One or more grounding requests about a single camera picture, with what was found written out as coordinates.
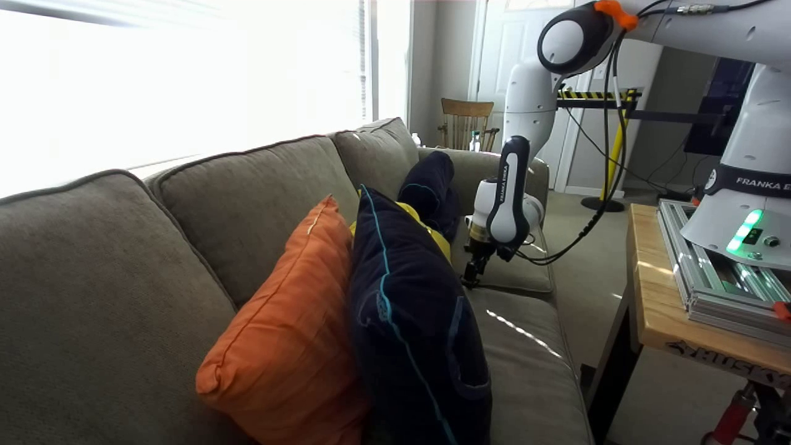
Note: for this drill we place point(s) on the wooden chair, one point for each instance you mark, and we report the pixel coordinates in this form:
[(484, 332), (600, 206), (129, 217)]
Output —
[(469, 114)]

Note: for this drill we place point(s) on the wooden table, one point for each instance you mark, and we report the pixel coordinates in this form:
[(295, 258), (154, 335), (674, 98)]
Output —
[(659, 305)]

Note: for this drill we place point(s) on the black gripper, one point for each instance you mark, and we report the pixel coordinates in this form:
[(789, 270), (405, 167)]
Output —
[(480, 250)]

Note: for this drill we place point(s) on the red clamp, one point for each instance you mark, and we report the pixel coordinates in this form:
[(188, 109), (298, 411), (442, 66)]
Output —
[(732, 422)]

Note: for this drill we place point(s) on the orange pillow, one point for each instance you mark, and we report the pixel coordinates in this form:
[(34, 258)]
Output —
[(287, 331)]

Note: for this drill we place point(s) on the dark screen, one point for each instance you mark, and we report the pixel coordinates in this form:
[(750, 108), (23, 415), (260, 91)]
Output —
[(726, 108)]

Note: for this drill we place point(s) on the white door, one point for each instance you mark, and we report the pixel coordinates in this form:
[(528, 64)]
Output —
[(504, 34)]

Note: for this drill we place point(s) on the aluminium rail base frame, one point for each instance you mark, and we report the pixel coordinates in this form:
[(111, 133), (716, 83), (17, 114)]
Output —
[(726, 288)]

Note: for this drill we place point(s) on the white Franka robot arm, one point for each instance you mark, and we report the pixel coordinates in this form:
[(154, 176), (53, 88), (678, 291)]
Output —
[(528, 101)]

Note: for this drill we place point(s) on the grey-brown fabric sofa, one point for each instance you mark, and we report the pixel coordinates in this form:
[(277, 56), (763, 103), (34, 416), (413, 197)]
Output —
[(248, 190)]

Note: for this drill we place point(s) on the yellow black barrier post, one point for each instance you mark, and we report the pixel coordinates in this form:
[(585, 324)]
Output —
[(614, 156)]

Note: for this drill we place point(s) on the small dark blue pillow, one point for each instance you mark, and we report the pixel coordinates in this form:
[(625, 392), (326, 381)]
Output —
[(431, 187)]

